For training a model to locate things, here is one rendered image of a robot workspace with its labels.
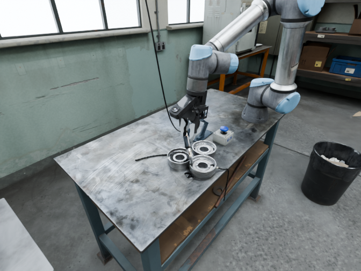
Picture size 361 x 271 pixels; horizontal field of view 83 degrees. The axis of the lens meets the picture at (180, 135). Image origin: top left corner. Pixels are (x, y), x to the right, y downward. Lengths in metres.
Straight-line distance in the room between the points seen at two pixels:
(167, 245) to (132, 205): 0.27
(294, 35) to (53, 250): 1.81
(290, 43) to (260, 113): 0.39
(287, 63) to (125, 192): 0.85
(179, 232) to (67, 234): 1.02
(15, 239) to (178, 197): 0.58
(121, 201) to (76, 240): 1.01
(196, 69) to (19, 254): 0.84
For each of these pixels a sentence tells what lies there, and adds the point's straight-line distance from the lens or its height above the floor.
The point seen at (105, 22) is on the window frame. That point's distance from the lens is 2.39.
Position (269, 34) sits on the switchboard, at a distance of 4.61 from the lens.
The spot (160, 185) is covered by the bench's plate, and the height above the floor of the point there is 0.80.
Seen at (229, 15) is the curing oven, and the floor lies 1.26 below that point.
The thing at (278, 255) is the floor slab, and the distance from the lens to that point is 1.65.
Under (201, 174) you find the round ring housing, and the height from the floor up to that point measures 0.83.
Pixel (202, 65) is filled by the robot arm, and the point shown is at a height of 1.19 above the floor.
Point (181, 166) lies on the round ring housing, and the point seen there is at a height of 0.83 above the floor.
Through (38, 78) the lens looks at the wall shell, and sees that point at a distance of 2.13.
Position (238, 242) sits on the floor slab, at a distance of 1.62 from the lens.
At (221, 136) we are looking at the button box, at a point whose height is 0.84.
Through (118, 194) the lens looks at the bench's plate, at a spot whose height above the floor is 0.80.
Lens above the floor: 1.36
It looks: 32 degrees down
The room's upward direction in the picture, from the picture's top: straight up
